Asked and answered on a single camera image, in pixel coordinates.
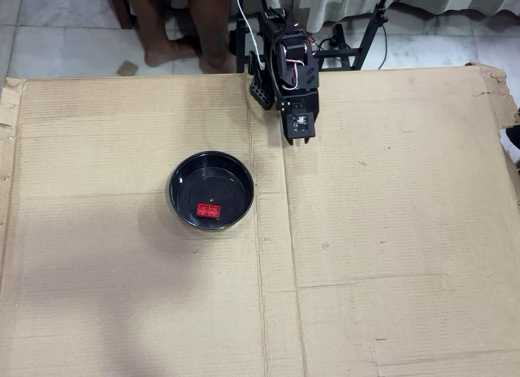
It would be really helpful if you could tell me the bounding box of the white cable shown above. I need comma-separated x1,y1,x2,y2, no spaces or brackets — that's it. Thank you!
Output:
236,0,261,65

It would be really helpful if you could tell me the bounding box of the dark unidentified object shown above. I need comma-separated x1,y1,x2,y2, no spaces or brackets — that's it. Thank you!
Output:
499,123,520,171

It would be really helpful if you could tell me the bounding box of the black round plastic bin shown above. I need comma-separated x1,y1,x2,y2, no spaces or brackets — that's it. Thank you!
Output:
167,149,257,232

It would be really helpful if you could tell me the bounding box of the black camera cable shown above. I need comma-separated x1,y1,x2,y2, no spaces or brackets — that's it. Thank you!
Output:
271,32,286,106

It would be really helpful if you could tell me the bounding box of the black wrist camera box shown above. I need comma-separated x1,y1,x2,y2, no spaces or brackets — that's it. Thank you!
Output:
282,111,317,140

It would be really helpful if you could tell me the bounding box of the brown wooden furniture leg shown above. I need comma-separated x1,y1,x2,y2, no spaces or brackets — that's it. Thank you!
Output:
106,0,136,30

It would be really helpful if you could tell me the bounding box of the large brown cardboard sheet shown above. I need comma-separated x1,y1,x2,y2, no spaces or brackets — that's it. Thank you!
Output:
0,63,520,377

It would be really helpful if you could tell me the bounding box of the black table clamp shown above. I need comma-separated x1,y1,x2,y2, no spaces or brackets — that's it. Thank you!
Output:
247,50,273,111

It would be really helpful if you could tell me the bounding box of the thin black power cable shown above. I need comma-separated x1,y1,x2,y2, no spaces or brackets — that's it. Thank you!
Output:
377,9,389,71

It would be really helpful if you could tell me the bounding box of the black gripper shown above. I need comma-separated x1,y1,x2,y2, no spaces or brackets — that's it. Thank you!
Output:
275,31,321,147

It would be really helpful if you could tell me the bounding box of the black metal stand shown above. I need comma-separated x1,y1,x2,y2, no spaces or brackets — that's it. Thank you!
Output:
229,0,395,74

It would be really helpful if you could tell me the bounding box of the red lego block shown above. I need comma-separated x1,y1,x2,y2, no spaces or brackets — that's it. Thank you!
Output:
195,201,222,220

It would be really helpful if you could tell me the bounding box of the person bare leg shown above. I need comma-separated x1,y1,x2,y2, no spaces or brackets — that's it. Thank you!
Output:
126,0,201,68
189,0,239,75

